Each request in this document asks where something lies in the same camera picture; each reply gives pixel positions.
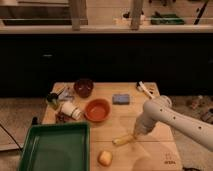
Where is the yellow banana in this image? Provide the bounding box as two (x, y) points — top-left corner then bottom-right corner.
(112, 134), (136, 146)

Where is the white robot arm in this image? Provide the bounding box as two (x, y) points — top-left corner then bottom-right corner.
(133, 95), (213, 152)

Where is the dark maroon bowl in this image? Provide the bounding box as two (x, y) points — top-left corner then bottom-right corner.
(73, 79), (94, 98)

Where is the red orange bowl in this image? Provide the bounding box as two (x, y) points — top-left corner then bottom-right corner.
(85, 99), (110, 122)

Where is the blue sponge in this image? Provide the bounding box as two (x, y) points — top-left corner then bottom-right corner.
(112, 94), (130, 105)

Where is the grey foil packet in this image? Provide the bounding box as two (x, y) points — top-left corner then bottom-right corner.
(59, 89), (74, 101)

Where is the white paper cup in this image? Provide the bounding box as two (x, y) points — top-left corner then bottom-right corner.
(61, 101), (81, 120)

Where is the brown small object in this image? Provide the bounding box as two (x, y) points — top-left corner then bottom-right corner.
(55, 112), (71, 123)

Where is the green plastic tray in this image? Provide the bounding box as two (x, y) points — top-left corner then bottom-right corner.
(17, 122), (90, 171)

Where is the green object on shelf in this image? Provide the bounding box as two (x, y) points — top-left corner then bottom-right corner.
(151, 12), (185, 25)

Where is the black cable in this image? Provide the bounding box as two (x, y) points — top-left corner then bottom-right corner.
(0, 123), (24, 154)

